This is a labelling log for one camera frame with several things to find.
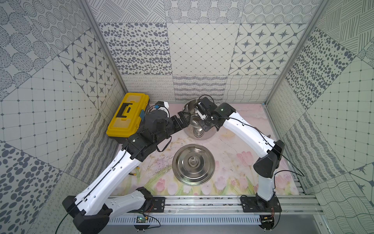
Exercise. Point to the small circuit board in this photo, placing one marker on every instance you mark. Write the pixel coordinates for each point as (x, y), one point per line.
(141, 219)
(267, 222)

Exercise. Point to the floral pink table mat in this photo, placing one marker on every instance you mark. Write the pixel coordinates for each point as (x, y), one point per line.
(234, 159)

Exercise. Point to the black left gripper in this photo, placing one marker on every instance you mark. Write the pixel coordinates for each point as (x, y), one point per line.
(179, 122)

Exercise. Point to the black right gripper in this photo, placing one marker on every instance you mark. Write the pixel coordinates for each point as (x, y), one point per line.
(205, 127)

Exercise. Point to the left small circuit board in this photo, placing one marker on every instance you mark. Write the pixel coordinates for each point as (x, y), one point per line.
(141, 219)

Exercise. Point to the stainless steel pot lid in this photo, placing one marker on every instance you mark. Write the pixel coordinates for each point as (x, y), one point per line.
(193, 165)

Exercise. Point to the aluminium mounting rail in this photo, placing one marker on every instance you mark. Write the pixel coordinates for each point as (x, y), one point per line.
(217, 205)

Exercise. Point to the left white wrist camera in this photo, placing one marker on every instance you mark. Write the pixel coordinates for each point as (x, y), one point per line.
(163, 105)

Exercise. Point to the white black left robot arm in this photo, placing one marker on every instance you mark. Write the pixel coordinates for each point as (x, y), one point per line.
(93, 208)

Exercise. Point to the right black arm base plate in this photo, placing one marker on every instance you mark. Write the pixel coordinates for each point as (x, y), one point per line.
(258, 205)

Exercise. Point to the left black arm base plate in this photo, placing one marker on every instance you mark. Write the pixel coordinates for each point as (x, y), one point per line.
(153, 205)

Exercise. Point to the yellow black toolbox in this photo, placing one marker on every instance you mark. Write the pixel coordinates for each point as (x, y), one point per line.
(129, 115)

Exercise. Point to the right small circuit board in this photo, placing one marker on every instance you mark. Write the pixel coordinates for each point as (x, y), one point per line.
(267, 222)

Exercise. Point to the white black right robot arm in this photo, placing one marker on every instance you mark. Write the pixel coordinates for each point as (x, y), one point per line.
(268, 150)

